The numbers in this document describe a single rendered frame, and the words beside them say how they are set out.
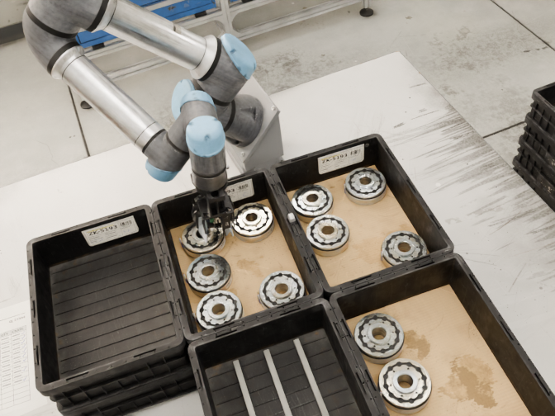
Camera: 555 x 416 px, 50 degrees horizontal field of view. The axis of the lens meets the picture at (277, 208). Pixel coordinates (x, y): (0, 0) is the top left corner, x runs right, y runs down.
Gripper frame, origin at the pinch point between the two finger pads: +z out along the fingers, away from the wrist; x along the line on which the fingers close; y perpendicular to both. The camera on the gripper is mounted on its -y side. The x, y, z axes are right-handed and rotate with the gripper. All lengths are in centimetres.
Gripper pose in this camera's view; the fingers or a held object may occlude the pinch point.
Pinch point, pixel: (215, 231)
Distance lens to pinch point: 147.7
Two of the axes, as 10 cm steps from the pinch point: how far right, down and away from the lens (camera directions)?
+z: 0.0, 6.7, 7.4
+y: 3.1, 7.1, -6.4
